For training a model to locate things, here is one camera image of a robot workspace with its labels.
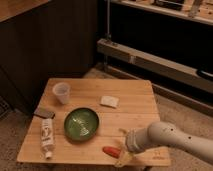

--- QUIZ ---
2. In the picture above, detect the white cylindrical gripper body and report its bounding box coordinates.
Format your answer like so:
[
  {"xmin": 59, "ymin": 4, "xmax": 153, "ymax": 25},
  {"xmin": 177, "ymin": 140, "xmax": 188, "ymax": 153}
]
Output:
[{"xmin": 125, "ymin": 129, "xmax": 150, "ymax": 154}]

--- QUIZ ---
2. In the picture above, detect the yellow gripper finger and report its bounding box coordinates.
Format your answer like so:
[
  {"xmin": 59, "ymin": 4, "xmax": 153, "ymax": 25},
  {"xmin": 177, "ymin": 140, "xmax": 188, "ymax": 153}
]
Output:
[
  {"xmin": 119, "ymin": 128, "xmax": 128, "ymax": 135},
  {"xmin": 115, "ymin": 151, "xmax": 133, "ymax": 167}
]

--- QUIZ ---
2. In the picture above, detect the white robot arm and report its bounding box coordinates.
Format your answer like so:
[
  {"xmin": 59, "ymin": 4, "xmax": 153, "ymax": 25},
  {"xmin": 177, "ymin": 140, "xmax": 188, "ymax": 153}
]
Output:
[{"xmin": 115, "ymin": 121, "xmax": 213, "ymax": 167}]

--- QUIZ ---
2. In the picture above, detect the white sponge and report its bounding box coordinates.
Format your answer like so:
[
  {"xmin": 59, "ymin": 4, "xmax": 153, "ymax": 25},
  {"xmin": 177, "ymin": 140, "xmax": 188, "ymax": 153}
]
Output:
[{"xmin": 100, "ymin": 96, "xmax": 119, "ymax": 108}]

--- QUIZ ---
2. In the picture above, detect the dark grey sponge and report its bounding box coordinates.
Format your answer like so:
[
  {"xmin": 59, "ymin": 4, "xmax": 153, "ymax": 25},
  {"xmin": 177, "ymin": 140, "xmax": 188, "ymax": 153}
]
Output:
[{"xmin": 34, "ymin": 107, "xmax": 55, "ymax": 119}]

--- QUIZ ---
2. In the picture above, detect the green bowl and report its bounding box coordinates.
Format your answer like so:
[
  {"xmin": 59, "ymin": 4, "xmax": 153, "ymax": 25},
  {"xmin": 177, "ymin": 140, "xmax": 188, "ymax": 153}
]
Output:
[{"xmin": 64, "ymin": 108, "xmax": 99, "ymax": 142}]

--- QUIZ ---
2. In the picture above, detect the wooden table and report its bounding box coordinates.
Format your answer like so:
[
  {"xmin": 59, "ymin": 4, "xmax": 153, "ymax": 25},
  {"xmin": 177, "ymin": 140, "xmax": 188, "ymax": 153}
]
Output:
[{"xmin": 16, "ymin": 77, "xmax": 172, "ymax": 168}]

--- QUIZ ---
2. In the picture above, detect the clear plastic cup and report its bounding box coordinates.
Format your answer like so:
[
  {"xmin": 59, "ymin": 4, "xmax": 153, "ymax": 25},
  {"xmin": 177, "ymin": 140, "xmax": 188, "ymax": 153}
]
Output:
[{"xmin": 52, "ymin": 82, "xmax": 70, "ymax": 104}]

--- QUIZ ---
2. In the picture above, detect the white tube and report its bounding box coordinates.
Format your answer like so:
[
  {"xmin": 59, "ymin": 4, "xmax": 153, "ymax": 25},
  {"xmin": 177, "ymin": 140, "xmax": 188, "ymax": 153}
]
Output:
[{"xmin": 41, "ymin": 118, "xmax": 54, "ymax": 160}]

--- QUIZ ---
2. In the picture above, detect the dark wooden cabinet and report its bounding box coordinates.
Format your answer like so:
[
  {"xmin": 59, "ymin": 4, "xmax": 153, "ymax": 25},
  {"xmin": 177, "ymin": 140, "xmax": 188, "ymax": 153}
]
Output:
[{"xmin": 0, "ymin": 0, "xmax": 98, "ymax": 114}]

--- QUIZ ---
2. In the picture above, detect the upper shelf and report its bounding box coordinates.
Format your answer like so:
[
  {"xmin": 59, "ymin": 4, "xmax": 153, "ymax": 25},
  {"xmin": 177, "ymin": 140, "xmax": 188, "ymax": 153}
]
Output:
[{"xmin": 111, "ymin": 0, "xmax": 213, "ymax": 26}]

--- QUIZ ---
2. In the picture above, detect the metal rail beam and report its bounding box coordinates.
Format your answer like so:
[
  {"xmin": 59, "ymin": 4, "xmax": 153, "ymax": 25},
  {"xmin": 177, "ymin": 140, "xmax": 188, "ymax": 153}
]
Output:
[{"xmin": 97, "ymin": 39, "xmax": 213, "ymax": 94}]

